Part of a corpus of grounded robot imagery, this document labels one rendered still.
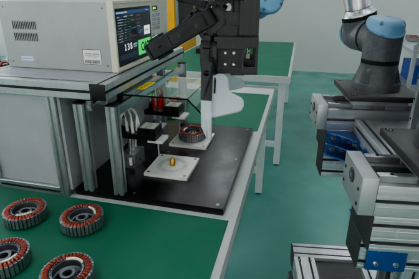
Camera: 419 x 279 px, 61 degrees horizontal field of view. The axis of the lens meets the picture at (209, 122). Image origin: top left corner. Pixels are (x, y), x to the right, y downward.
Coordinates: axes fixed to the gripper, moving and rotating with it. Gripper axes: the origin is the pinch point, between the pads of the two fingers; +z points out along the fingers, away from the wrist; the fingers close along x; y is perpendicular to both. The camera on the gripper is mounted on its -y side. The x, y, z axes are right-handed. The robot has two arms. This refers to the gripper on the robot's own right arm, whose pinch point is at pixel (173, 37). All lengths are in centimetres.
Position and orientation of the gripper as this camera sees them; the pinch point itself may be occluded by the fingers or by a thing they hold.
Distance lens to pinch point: 132.1
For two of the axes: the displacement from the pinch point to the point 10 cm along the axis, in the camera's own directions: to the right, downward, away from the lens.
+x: 2.4, -3.4, 9.1
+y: 6.9, 7.2, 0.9
